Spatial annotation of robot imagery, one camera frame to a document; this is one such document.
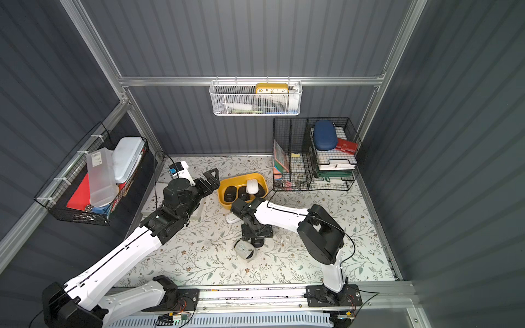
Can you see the yellow clock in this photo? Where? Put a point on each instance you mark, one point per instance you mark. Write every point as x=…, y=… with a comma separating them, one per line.
x=272, y=88

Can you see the white upside-down mouse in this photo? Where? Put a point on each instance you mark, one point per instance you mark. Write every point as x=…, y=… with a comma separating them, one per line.
x=231, y=218

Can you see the white plastic case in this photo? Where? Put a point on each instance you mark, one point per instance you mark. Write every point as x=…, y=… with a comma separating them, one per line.
x=125, y=156

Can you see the pink folder in organizer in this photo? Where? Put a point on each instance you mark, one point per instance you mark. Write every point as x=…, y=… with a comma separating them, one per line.
x=280, y=162

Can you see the grey white mouse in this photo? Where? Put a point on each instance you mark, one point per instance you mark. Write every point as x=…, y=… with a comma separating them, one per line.
x=245, y=250

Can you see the floral table mat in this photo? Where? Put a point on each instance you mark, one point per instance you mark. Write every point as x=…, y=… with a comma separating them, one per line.
x=203, y=254

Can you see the blue glasses case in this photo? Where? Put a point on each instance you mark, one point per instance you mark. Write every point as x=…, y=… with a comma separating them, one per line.
x=324, y=135

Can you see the white mesh wall basket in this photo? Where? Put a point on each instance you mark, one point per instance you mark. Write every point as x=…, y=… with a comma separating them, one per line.
x=238, y=98

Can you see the black upside-down mouse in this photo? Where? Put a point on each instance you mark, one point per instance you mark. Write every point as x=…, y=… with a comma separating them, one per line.
x=261, y=191

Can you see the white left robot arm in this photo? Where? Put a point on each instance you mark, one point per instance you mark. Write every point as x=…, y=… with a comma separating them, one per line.
x=61, y=302

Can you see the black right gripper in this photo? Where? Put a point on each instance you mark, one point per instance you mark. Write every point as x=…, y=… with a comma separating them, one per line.
x=254, y=238

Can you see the red small box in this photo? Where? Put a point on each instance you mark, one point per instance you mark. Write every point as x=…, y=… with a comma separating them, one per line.
x=346, y=146

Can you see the black Lecoo mouse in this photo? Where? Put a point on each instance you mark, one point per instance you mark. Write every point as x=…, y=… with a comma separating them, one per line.
x=230, y=194

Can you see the black wire wall basket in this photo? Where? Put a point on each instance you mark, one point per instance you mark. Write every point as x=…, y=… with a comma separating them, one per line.
x=59, y=190

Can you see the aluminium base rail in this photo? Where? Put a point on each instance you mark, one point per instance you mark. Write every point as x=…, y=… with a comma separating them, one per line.
x=246, y=299

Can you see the translucent plastic case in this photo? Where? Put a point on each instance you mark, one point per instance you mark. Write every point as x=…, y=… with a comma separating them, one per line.
x=103, y=187

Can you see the yellow plastic storage box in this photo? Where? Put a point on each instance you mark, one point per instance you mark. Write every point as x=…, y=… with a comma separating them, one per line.
x=239, y=181

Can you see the white paper stack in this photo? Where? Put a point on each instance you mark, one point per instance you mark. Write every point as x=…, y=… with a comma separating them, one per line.
x=334, y=160

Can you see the red folder in basket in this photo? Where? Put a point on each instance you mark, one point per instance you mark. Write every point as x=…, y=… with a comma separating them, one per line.
x=80, y=200

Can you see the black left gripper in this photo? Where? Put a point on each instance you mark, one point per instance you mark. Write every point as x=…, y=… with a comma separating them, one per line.
x=203, y=184

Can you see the black mouse with flower sticker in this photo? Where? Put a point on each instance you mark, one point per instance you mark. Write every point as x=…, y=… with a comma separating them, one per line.
x=243, y=194

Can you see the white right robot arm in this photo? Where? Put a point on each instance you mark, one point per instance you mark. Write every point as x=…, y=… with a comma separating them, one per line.
x=320, y=234

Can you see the white interior design book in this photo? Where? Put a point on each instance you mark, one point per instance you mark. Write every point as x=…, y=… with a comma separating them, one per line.
x=154, y=200

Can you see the green notebook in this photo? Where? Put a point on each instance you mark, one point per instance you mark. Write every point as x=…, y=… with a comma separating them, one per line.
x=335, y=174

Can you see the black wire desk organizer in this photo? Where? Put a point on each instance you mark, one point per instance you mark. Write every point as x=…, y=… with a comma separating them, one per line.
x=295, y=136

